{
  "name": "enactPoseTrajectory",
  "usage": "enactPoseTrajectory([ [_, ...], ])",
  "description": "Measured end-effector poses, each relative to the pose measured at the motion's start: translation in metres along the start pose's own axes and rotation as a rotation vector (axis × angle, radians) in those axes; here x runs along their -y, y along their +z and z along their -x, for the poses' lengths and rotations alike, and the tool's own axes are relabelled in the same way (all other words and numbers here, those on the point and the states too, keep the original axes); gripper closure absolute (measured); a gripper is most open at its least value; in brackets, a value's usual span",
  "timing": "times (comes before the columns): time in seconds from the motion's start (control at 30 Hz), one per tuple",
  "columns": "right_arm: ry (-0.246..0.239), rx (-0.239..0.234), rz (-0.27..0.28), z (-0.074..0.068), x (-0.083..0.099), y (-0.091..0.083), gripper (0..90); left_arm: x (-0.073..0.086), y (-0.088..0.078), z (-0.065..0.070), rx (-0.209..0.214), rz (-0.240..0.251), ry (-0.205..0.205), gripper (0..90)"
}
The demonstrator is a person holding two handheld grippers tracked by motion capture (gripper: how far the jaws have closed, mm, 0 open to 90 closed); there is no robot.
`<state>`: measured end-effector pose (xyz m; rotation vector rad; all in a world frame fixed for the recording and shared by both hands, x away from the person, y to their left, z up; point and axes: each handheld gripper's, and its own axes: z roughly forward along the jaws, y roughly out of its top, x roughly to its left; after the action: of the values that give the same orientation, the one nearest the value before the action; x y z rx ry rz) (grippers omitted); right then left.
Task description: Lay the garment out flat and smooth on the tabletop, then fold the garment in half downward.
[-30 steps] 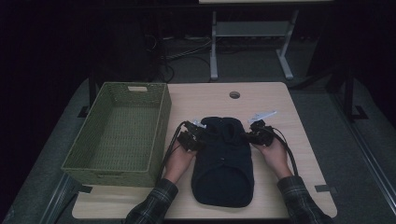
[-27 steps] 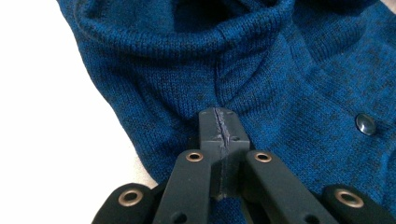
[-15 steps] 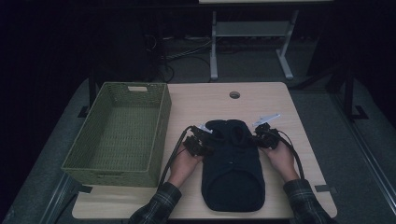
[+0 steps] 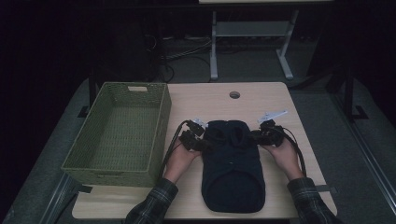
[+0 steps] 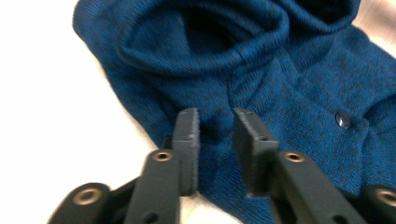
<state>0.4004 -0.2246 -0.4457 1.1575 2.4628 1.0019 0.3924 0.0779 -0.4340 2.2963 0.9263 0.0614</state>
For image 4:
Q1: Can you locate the person's right hand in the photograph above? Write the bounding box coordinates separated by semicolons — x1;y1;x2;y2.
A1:
261;138;304;182

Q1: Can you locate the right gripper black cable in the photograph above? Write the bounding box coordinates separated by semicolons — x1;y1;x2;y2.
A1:
278;124;308;178

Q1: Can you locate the dark navy sweater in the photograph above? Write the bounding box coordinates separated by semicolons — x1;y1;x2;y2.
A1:
200;119;266;215

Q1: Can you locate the person's left hand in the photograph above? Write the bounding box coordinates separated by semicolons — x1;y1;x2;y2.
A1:
163;138;202;185

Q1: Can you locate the black tape strip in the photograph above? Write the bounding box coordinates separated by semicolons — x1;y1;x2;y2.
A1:
74;184;93;194

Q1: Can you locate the bundle of floor cables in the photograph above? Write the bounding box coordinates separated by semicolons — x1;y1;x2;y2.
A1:
143;33;216;83

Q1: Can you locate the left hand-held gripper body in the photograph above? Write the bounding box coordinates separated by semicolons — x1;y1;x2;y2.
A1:
178;118;208;152

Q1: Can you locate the grey tape strip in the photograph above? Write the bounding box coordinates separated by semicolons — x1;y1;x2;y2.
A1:
314;184;338;194

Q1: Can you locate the green woven basket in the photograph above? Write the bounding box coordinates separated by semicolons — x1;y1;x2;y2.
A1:
61;81;173;189

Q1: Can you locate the black metal stand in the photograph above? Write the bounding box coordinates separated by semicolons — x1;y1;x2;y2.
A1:
323;62;370;123
78;69;98;119

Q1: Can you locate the aluminium floor rail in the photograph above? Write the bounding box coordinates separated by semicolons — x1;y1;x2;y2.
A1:
330;90;396;207
38;172;78;224

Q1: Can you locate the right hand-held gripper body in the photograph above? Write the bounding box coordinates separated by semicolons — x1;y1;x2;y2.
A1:
257;110;288;147

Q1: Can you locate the white metal desk frame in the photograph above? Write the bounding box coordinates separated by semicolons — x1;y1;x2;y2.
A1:
199;0;332;81

